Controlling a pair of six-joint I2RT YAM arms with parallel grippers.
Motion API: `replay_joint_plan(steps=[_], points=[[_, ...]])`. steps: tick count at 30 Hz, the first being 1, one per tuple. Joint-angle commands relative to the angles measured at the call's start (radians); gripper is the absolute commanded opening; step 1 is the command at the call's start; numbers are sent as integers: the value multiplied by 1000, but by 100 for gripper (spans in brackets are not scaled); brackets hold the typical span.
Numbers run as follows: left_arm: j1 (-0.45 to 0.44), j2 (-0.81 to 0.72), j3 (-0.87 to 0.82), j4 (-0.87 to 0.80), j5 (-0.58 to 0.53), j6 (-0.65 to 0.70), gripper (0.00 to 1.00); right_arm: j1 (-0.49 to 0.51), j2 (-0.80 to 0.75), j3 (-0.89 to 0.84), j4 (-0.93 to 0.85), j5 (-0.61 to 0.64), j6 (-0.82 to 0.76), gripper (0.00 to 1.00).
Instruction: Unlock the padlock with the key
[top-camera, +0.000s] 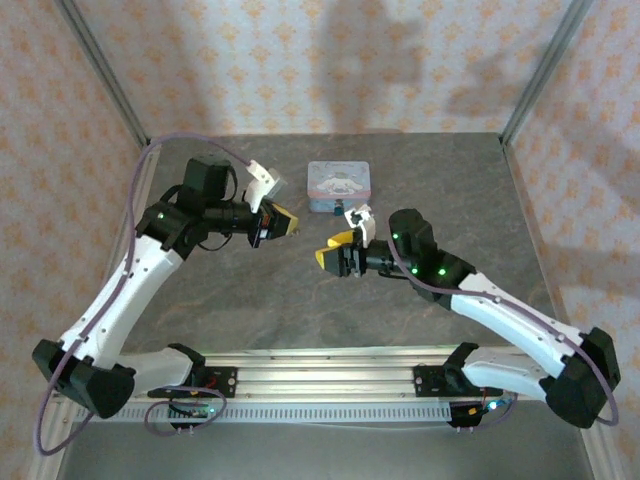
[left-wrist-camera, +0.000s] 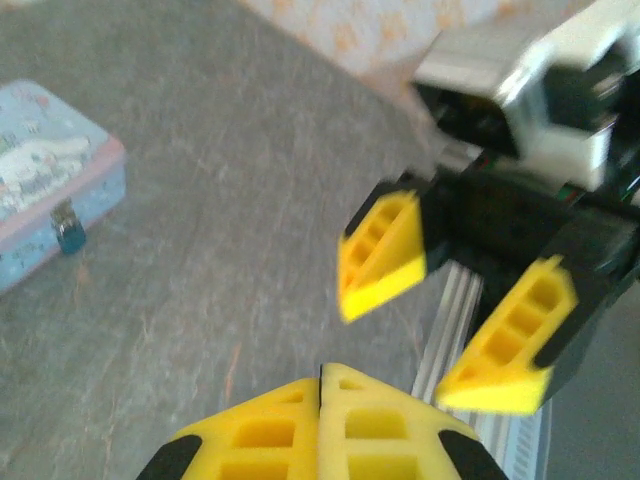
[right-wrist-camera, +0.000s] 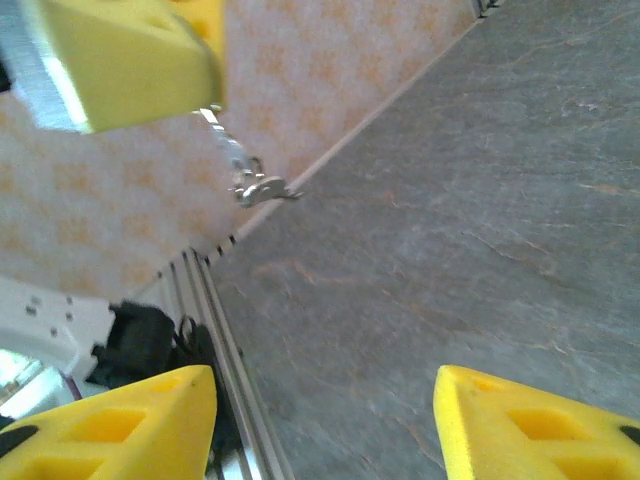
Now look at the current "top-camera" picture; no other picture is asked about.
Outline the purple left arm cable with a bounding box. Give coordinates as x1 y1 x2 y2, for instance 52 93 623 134
37 132 261 457

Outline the aluminium cross rail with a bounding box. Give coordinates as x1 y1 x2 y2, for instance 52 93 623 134
117 343 601 403

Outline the aluminium lower frame rail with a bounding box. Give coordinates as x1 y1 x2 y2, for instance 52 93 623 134
572 419 621 480
29 399 81 480

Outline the controller board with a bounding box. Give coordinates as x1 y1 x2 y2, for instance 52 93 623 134
447 397 516 432
168 399 221 432

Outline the left controller board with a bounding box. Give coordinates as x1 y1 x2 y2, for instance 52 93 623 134
168 399 221 432

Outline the aluminium table side rail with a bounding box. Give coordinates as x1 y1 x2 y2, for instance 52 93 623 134
499 134 574 361
79 138 164 361

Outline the right controller board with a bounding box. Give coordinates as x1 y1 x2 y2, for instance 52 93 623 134
447 397 516 432

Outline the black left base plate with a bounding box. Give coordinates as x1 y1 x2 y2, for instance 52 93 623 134
192 366 239 400

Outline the white slotted cable duct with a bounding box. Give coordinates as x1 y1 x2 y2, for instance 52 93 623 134
112 402 454 425

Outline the aluminium frame post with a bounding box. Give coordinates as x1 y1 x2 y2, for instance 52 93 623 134
53 0 151 147
499 0 596 147

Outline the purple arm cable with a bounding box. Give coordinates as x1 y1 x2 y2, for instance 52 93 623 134
37 132 261 457
387 219 621 432

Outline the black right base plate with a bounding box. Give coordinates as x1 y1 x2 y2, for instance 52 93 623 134
413 364 466 400

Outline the pastel cartoon tin box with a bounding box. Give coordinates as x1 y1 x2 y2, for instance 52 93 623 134
306 159 374 215

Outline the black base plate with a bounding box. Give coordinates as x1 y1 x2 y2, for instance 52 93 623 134
413 364 466 400
192 366 239 400

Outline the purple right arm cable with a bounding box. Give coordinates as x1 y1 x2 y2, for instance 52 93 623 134
387 219 621 432

